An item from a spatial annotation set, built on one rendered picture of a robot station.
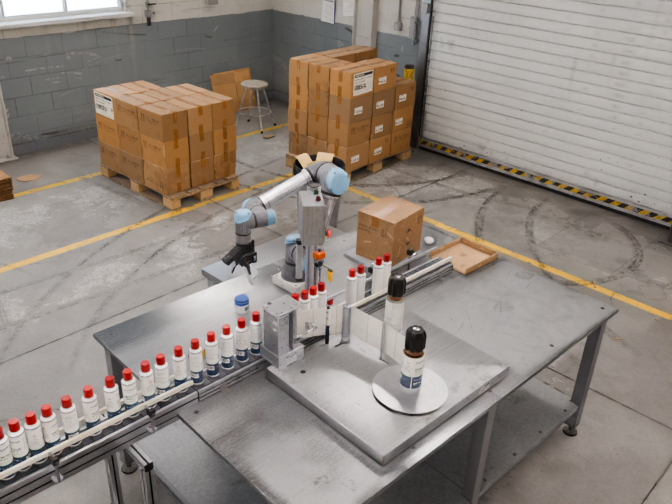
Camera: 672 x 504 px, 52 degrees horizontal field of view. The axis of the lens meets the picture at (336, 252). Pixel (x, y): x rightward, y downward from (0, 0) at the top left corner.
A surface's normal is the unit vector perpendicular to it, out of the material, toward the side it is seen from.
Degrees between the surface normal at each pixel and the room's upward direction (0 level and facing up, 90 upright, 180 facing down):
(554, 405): 1
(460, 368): 0
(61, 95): 90
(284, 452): 0
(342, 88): 91
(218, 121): 91
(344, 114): 90
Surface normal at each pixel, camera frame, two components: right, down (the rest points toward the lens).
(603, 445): 0.04, -0.88
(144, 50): 0.73, 0.35
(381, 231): -0.62, 0.34
